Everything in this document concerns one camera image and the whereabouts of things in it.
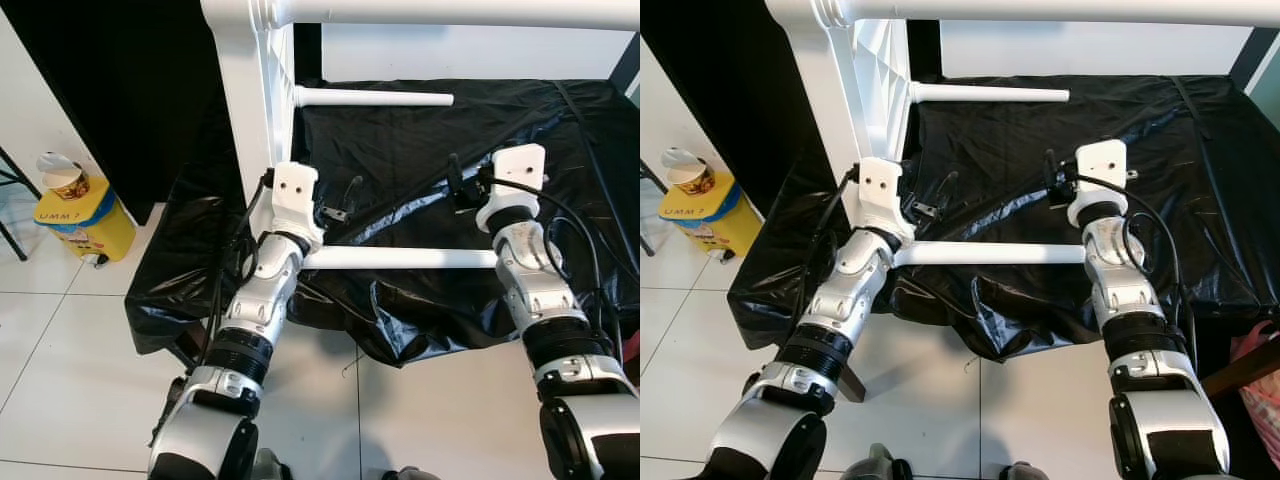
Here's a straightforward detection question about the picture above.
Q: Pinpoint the white plastic table top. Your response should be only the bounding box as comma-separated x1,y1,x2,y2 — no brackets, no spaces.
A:
765,0,916,226
200,0,301,216

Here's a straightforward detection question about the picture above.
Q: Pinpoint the black plastic table cover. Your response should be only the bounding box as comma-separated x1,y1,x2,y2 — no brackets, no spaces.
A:
125,78,641,369
728,72,1280,363

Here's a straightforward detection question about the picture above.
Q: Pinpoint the black metal stand leg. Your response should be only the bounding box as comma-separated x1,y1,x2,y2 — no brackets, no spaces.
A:
640,158,673,196
0,148,31,263

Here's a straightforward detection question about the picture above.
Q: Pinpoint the yellow storage box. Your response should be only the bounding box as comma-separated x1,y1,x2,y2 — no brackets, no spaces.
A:
35,175,138,266
665,170,763,259

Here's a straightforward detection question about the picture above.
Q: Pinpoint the white instant noodle cup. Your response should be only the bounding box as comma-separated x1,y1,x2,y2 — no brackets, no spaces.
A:
37,152,91,201
665,147,716,196

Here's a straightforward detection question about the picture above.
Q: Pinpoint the black door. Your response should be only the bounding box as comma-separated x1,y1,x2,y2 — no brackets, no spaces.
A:
640,0,941,216
0,0,323,226

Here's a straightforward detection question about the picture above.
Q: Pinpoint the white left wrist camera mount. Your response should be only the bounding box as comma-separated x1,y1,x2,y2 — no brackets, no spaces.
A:
857,157,916,246
262,162,326,251

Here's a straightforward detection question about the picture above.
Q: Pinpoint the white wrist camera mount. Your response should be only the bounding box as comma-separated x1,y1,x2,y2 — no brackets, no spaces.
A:
262,162,326,251
1065,138,1131,229
857,157,916,246
475,143,548,233

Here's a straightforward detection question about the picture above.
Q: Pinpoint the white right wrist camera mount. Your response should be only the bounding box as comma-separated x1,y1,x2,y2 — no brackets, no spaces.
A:
475,143,548,233
1065,138,1131,229

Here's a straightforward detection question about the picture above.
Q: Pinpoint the dark door frame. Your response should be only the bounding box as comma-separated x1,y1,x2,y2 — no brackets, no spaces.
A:
612,30,641,96
1228,28,1280,91

